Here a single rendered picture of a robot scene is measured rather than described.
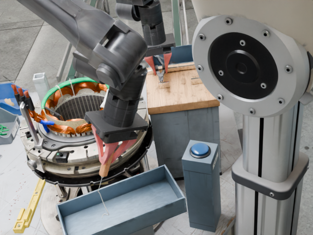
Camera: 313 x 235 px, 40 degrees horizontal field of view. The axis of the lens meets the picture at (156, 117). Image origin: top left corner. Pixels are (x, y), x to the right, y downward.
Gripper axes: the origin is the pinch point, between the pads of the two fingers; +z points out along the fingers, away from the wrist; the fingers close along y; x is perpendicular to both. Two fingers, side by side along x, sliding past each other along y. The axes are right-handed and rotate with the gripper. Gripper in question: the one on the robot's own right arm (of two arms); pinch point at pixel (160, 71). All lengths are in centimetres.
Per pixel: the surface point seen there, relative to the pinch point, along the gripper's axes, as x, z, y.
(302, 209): -38, 109, -56
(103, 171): 43.1, -3.9, 13.2
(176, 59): -18.6, 6.9, -5.3
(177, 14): -109, 28, -12
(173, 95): 8.0, 3.7, -2.3
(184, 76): -0.7, 3.4, -6.5
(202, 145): 26.8, 7.0, -7.3
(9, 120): -31, 27, 60
